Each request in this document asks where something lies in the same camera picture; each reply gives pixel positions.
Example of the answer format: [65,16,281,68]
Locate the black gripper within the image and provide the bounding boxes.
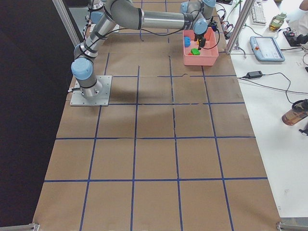
[194,33,206,50]

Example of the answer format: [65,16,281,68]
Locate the blue toy block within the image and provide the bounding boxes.
[183,36,191,48]

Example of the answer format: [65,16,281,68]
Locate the green toy block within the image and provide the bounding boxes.
[190,48,200,55]

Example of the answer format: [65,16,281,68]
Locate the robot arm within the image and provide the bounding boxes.
[71,0,216,99]

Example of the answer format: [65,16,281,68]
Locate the pink plastic box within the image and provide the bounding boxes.
[182,28,218,66]

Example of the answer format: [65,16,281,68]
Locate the white keyboard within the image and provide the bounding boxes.
[251,0,267,26]

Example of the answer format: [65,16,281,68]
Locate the black power adapter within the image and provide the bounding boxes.
[245,71,263,79]

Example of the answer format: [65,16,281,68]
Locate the teach pendant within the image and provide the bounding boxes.
[249,36,285,63]

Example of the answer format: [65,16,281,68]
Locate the amber drink bottle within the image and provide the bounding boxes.
[282,99,308,126]

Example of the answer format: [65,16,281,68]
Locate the aluminium frame post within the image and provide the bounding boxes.
[225,0,255,58]

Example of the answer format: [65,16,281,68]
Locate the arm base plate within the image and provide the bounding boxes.
[70,75,112,106]

